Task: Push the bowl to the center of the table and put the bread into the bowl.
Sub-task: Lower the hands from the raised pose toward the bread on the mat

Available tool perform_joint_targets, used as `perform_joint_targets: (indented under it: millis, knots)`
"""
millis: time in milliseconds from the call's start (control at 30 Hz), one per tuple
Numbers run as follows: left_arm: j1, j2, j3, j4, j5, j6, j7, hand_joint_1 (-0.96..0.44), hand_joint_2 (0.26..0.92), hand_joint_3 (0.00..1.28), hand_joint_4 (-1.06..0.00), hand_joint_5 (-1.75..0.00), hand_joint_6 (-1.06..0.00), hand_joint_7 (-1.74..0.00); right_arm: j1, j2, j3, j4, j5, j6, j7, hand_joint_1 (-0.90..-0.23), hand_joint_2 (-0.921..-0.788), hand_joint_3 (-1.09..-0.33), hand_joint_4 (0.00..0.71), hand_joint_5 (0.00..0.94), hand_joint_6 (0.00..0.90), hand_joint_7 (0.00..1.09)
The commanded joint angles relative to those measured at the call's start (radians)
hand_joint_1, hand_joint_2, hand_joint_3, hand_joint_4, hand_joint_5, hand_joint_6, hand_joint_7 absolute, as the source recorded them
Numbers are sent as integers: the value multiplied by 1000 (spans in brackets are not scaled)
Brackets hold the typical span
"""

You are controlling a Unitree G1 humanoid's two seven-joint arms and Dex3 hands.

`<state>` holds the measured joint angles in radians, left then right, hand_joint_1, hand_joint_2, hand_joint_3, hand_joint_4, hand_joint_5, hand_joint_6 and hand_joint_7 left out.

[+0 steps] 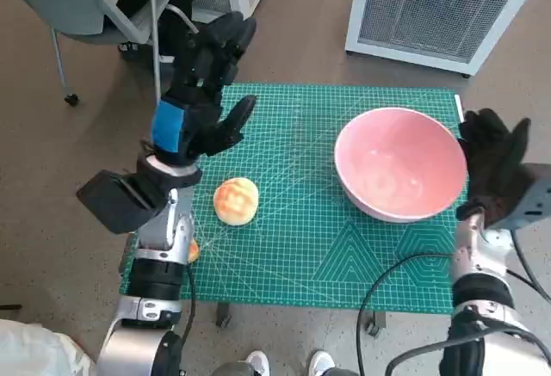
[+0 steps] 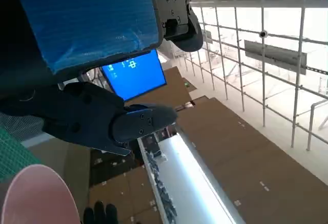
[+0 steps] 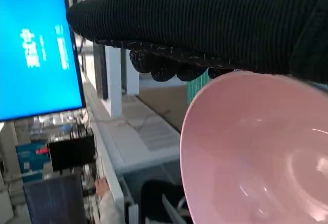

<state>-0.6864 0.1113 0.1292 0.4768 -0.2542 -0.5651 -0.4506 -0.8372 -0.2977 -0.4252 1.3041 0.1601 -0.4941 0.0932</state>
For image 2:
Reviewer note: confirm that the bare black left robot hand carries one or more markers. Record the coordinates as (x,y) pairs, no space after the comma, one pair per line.
(84,16)

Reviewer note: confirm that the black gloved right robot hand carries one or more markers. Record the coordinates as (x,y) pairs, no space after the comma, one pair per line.
(100,215)

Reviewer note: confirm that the pink bowl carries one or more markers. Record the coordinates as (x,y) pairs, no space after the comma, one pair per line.
(38,195)

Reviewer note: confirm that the blue-screen computer monitor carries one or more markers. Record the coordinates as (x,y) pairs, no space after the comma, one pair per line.
(138,80)

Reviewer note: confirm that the green cutting mat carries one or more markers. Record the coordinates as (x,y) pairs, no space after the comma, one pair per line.
(12,154)

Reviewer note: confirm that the grey panel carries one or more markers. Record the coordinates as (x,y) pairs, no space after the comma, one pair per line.
(276,56)

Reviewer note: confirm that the white pipe frame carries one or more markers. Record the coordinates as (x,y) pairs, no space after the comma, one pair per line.
(263,80)

